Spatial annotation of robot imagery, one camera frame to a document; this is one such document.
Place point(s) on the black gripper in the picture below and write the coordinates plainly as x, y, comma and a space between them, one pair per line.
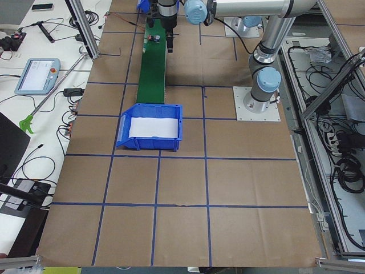
169, 23

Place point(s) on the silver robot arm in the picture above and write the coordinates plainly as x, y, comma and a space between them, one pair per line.
281, 14

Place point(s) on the right blue plastic bin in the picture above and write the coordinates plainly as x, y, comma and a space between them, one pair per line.
143, 5

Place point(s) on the blue plastic bin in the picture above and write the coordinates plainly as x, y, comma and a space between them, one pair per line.
152, 111
143, 5

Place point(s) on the green conveyor belt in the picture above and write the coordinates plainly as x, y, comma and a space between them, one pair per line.
151, 87

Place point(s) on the left blue plastic bin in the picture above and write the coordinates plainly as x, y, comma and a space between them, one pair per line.
152, 111

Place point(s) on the white foam pad left bin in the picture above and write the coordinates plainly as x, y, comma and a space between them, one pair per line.
154, 127

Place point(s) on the black power adapter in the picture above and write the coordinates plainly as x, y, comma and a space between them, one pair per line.
69, 92

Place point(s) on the teach pendant tablet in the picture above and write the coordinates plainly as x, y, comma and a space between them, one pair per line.
38, 77

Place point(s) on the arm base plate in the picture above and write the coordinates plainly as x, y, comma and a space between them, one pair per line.
246, 27
249, 110

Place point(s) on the aluminium frame post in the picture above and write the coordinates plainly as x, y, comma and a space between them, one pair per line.
78, 14

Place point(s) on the green handled grabber stick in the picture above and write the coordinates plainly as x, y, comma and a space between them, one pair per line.
25, 125

